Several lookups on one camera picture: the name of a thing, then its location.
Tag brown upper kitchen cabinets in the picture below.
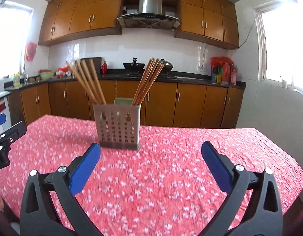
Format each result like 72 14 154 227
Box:
39 0 239 50

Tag brown kitchen cabinets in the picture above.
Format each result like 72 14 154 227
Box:
5 78 245 128
39 0 239 50

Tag brown lower kitchen cabinets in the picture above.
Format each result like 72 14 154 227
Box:
5 78 245 128

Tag yellow bottle near sink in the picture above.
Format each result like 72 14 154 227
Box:
13 72 21 87

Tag green basin on counter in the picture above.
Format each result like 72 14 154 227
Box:
40 71 55 80

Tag red floral tablecloth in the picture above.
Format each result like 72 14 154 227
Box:
0 116 303 235

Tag dark wooden cutting board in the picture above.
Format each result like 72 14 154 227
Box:
81 57 102 75

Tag red bottle on counter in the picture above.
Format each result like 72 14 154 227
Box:
101 60 108 75

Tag perforated metal utensil holder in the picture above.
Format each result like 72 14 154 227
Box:
93 98 141 151

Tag black wok left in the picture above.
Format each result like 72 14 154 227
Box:
123 58 145 75

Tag black wok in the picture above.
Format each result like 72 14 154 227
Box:
123 58 145 75
158 59 173 75

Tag red bags and bottles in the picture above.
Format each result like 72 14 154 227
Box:
210 56 237 86

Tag black wok right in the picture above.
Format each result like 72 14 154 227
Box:
158 59 173 75

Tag steel range hood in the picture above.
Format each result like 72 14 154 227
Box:
117 0 180 30

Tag red plastic bag on wall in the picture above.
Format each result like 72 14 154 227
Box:
25 42 38 62

